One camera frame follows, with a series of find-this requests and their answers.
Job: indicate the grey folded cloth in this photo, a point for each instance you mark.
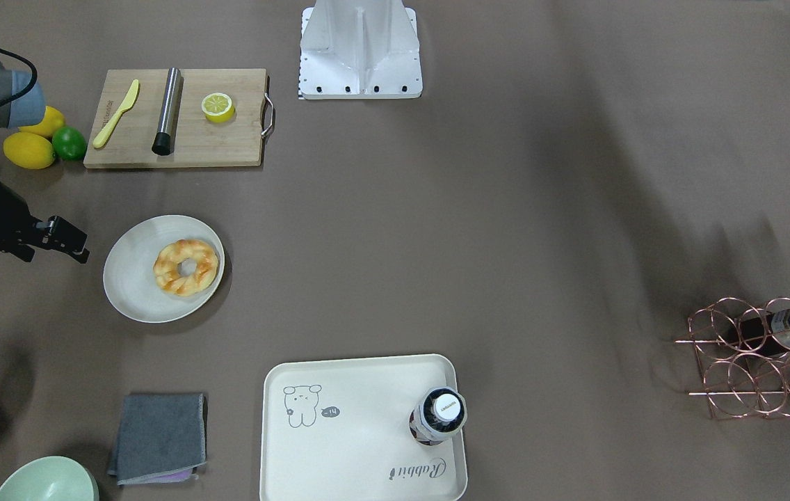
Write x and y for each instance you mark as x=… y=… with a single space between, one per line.
x=161 y=438

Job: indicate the tea bottle on tray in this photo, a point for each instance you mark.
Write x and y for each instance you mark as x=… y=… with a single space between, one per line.
x=439 y=416

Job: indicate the steel cylinder muddler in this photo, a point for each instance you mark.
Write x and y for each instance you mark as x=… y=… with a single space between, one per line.
x=164 y=138

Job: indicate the green lime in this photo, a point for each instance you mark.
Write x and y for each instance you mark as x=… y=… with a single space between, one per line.
x=69 y=144

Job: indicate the yellow lemon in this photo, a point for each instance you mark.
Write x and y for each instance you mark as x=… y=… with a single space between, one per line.
x=52 y=121
x=28 y=150

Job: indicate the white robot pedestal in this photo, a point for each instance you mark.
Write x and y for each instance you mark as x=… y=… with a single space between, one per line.
x=359 y=50

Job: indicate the white round plate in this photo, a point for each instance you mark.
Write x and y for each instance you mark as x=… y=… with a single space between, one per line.
x=128 y=276

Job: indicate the twisted glazed donut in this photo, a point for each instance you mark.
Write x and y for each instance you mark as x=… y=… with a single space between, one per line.
x=185 y=267

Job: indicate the half lemon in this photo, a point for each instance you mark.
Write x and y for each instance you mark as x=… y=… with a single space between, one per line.
x=218 y=107

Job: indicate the green bowl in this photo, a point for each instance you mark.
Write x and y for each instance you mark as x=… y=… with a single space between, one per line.
x=50 y=478

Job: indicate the copper wire bottle rack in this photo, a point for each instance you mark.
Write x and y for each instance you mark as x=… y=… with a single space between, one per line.
x=737 y=384

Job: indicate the cream rabbit tray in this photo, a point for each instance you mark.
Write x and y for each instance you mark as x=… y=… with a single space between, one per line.
x=339 y=430

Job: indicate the yellow plastic knife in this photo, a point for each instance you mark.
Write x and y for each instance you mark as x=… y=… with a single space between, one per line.
x=126 y=105

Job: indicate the bamboo cutting board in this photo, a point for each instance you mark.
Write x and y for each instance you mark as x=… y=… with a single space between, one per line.
x=199 y=143

